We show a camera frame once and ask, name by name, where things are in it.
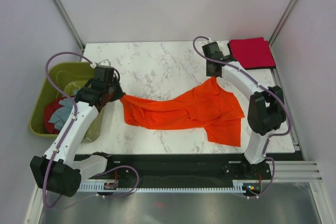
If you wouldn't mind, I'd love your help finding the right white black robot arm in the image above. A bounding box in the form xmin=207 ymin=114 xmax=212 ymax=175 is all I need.
xmin=202 ymin=41 xmax=287 ymax=179

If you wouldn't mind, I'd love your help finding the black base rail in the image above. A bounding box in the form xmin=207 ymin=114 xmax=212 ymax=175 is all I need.
xmin=97 ymin=154 xmax=271 ymax=188

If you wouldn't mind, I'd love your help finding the white slotted cable duct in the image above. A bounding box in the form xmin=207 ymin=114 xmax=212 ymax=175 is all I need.
xmin=78 ymin=180 xmax=246 ymax=194

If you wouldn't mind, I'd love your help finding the left aluminium frame post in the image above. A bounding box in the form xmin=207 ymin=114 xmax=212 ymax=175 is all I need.
xmin=52 ymin=0 xmax=85 ymax=52

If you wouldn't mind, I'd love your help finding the folded red t shirt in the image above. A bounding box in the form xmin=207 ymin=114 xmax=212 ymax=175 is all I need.
xmin=229 ymin=37 xmax=276 ymax=69

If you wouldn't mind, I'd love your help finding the orange t shirt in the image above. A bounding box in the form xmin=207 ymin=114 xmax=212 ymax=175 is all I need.
xmin=121 ymin=77 xmax=244 ymax=147

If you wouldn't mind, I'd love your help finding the aluminium frame post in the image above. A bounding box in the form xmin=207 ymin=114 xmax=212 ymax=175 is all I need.
xmin=52 ymin=0 xmax=85 ymax=52
xmin=268 ymin=0 xmax=299 ymax=47

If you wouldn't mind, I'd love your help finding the light blue t shirt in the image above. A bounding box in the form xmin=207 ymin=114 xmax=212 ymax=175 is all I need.
xmin=48 ymin=98 xmax=73 ymax=131

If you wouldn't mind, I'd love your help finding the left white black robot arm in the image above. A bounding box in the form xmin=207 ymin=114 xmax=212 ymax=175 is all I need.
xmin=30 ymin=66 xmax=124 ymax=197

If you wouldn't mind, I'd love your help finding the dark red t shirt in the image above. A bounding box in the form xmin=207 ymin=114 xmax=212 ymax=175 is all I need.
xmin=44 ymin=98 xmax=61 ymax=134

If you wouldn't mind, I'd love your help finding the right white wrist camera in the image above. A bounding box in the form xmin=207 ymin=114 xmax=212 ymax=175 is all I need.
xmin=209 ymin=40 xmax=231 ymax=56

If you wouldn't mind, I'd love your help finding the right aluminium frame post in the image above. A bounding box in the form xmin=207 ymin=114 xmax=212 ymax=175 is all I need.
xmin=268 ymin=0 xmax=299 ymax=47

